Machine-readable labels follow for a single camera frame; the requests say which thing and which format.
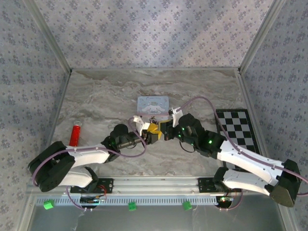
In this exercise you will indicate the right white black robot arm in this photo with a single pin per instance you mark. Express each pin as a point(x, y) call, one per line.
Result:
point(245, 156)

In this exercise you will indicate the aluminium table edge bar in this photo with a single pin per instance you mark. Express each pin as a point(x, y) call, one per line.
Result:
point(154, 69)

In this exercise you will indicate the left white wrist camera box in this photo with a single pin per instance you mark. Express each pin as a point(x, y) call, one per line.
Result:
point(140, 125)

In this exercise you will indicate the grey metal shelf panel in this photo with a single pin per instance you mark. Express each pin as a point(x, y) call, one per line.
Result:
point(154, 221)

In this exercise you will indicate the small metal padlock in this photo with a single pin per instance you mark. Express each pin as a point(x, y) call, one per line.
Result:
point(152, 119)

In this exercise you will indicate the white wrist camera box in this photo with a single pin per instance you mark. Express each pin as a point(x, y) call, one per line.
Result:
point(175, 115)
point(140, 125)

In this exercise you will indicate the red cylinder with clear cap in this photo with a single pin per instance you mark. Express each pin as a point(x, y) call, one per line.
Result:
point(75, 136)

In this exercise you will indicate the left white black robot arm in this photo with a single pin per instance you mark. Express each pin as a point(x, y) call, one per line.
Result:
point(55, 168)

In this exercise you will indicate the cartoon dog tin box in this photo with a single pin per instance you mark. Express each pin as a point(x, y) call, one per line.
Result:
point(152, 104)

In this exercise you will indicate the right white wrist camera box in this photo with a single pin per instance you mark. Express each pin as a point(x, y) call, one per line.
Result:
point(175, 115)

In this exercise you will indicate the aluminium corner post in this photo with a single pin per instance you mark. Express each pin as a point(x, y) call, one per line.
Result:
point(51, 36)
point(260, 36)

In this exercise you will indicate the black white checkerboard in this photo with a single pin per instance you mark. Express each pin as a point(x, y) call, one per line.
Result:
point(235, 127)

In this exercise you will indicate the green plastic block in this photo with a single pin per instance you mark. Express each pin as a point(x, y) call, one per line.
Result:
point(48, 204)
point(187, 206)
point(132, 206)

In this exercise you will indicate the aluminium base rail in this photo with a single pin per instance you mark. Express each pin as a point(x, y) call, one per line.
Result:
point(154, 185)

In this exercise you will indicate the aluminium table side rail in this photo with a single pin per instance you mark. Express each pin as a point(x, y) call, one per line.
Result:
point(246, 96)
point(60, 101)

